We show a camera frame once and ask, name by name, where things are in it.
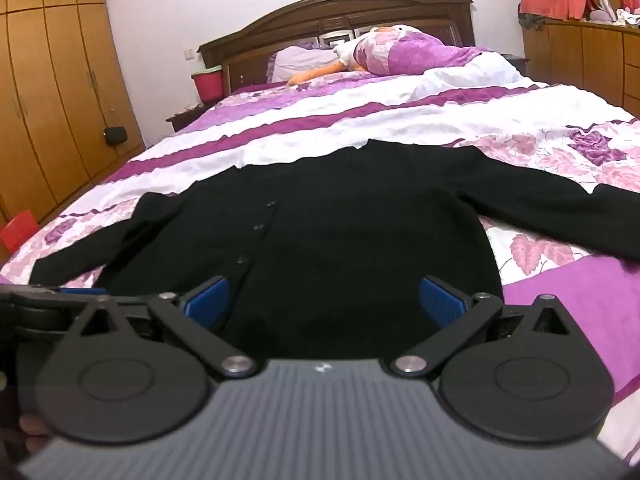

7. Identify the red plastic stool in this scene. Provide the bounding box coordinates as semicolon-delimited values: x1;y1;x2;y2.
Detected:
0;210;39;255

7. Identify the dark wooden headboard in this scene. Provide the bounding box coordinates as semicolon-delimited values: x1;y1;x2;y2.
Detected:
198;0;475;96

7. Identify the purple floral duvet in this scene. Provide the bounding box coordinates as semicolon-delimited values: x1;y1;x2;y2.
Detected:
1;53;639;463

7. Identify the plush duck toy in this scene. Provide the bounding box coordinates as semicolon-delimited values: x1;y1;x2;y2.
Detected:
288;24;416;86

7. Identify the rolled floral quilt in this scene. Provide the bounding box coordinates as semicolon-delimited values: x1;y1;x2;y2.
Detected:
352;25;485;76

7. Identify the red plastic bucket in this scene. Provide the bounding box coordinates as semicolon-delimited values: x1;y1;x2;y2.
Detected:
191;65;224;103

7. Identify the black knit cardigan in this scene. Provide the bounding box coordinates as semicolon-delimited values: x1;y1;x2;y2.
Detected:
30;142;639;360

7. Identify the lavender pillow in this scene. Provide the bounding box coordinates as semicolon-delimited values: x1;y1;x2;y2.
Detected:
267;46;344;82

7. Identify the clothes pile on dresser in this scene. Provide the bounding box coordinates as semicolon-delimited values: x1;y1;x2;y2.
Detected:
588;9;640;27

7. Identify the small black bag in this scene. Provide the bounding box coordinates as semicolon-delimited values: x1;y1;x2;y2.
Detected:
103;126;128;148

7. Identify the wooden wardrobe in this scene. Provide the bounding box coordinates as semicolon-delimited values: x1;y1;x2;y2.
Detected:
1;0;144;223

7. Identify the person's left hand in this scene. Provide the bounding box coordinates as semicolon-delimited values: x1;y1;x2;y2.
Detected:
20;414;51;454

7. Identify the wooden dresser cabinet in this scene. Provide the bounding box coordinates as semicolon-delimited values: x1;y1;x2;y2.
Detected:
522;21;640;116

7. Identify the dark wooden nightstand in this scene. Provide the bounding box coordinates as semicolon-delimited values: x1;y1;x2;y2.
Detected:
166;104;209;132

